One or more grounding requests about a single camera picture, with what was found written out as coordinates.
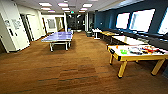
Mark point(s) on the dark elevator doorway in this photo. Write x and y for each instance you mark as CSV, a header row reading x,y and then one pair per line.
x,y
2,45
25,28

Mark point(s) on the colourful snack packets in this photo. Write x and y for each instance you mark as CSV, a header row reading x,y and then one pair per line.
x,y
151,50

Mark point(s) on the white ceiling light panel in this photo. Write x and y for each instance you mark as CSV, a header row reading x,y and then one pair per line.
x,y
46,8
87,5
62,4
45,4
83,9
65,9

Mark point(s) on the frosted glass panel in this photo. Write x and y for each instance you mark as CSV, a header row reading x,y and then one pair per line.
x,y
51,23

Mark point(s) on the white wall notice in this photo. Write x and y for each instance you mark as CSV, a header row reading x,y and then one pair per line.
x,y
12,24

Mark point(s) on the long wooden table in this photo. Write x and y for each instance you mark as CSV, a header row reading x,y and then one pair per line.
x,y
128,40

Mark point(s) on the bright window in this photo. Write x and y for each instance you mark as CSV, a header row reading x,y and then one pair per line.
x,y
164,26
141,20
122,21

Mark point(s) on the dark waste bin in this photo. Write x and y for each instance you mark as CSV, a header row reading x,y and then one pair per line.
x,y
89,33

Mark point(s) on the blue ping pong table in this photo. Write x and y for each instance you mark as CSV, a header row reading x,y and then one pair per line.
x,y
58,36

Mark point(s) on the small white table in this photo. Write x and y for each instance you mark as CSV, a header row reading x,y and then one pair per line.
x,y
96,31

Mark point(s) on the white hallway door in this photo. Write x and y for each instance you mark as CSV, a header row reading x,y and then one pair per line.
x,y
36,26

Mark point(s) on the yellow air hockey table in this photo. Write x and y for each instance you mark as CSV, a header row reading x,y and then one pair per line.
x,y
140,56

